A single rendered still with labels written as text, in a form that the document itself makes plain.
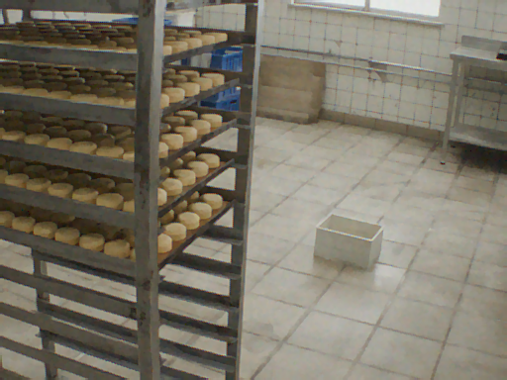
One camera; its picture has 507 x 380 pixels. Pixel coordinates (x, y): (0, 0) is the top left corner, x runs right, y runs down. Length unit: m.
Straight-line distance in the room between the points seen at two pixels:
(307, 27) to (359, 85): 0.72
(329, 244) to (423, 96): 2.82
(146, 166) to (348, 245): 2.23
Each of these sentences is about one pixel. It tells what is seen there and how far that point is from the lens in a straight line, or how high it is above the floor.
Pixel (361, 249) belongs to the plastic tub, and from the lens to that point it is 3.15.
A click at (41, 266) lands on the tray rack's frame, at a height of 0.55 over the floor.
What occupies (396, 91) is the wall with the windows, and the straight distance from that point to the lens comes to 5.81.
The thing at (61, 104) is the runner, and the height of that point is 1.15.
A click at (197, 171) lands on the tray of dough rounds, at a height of 0.96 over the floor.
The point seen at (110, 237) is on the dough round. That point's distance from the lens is 1.27.
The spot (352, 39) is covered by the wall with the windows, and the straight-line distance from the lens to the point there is 5.87.
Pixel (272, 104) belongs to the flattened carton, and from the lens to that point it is 5.90.
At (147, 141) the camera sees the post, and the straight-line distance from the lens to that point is 1.00.
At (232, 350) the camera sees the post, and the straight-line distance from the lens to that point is 1.67.
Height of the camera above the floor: 1.39
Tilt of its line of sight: 21 degrees down
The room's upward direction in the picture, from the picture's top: 4 degrees clockwise
